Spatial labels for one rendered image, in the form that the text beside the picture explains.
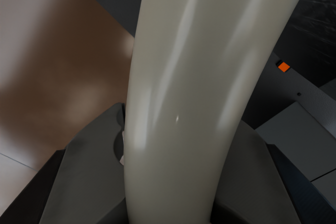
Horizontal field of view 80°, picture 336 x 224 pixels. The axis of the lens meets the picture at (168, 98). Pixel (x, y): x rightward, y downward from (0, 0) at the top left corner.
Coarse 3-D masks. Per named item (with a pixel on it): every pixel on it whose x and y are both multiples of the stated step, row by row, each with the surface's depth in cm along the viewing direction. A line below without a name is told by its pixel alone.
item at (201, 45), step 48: (144, 0) 4; (192, 0) 3; (240, 0) 3; (288, 0) 3; (144, 48) 4; (192, 48) 3; (240, 48) 3; (144, 96) 4; (192, 96) 4; (240, 96) 4; (144, 144) 5; (192, 144) 4; (144, 192) 5; (192, 192) 5
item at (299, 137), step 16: (288, 112) 109; (304, 112) 102; (256, 128) 120; (272, 128) 111; (288, 128) 103; (304, 128) 97; (320, 128) 91; (288, 144) 98; (304, 144) 92; (320, 144) 87; (304, 160) 88; (320, 160) 83; (320, 176) 80
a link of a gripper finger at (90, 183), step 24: (96, 120) 11; (120, 120) 12; (72, 144) 9; (96, 144) 9; (120, 144) 10; (72, 168) 8; (96, 168) 8; (120, 168) 8; (72, 192) 7; (96, 192) 7; (120, 192) 7; (48, 216) 6; (72, 216) 6; (96, 216) 6; (120, 216) 7
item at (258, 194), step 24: (240, 120) 10; (240, 144) 9; (264, 144) 9; (240, 168) 8; (264, 168) 8; (216, 192) 7; (240, 192) 7; (264, 192) 7; (216, 216) 7; (240, 216) 6; (264, 216) 6; (288, 216) 6
